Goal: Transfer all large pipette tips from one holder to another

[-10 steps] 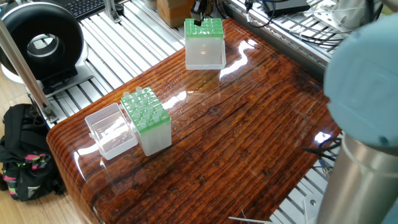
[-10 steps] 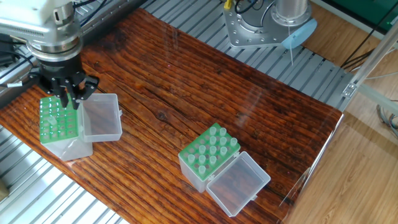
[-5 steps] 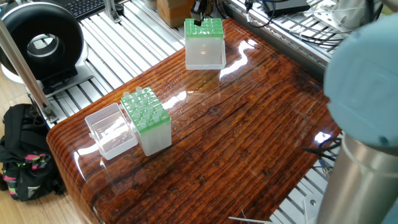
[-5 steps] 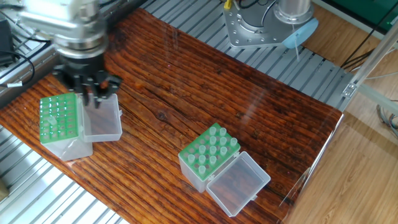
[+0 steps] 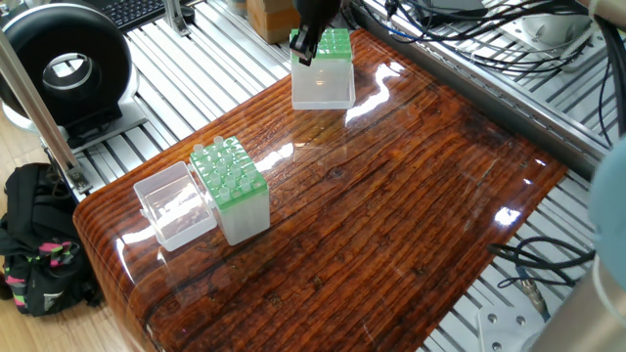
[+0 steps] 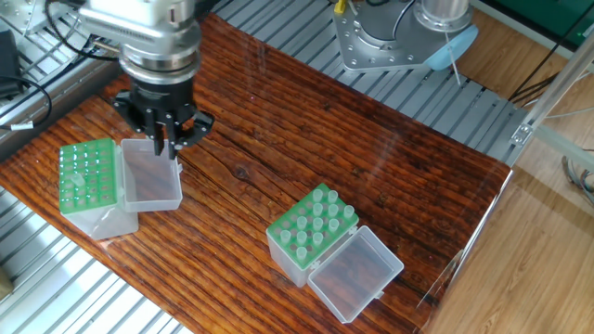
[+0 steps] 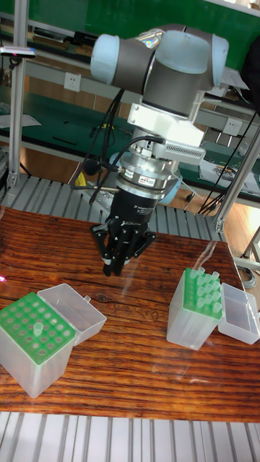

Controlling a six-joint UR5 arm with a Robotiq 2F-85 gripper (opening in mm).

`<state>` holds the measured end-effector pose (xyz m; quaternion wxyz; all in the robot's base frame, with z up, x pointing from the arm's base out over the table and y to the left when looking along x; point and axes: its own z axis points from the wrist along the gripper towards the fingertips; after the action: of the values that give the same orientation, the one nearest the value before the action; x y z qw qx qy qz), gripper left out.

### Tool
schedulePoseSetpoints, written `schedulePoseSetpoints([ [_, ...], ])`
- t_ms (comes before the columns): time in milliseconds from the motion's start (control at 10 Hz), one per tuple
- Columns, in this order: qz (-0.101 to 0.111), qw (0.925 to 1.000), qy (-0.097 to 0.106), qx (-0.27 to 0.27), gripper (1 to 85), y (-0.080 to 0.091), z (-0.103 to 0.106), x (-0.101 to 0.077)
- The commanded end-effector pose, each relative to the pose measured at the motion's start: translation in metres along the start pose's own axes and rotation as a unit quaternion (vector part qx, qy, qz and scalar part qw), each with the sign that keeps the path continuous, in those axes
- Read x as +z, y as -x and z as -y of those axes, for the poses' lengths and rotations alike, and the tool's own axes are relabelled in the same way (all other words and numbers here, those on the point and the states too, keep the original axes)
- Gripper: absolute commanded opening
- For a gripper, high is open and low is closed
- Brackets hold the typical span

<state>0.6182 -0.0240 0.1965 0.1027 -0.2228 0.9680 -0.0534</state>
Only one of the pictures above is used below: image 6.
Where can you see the black electronic box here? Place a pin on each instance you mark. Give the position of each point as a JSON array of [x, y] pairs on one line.
[[7, 60]]

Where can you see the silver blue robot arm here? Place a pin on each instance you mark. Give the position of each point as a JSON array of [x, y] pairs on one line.
[[148, 32]]

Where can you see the clear tip box green rack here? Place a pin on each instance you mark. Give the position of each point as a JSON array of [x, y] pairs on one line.
[[288, 250]]

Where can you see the glossy brown wooden board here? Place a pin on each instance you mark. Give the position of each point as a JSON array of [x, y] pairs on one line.
[[371, 167]]

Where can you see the aluminium frame post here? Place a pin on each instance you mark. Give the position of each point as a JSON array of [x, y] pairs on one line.
[[548, 102]]

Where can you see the silver robot mounting plate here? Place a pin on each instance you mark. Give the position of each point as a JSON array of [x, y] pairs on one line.
[[357, 46]]

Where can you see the clear tip box with tips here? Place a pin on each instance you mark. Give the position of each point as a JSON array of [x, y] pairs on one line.
[[102, 223]]

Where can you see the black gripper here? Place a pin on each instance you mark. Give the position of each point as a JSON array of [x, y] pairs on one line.
[[162, 100]]

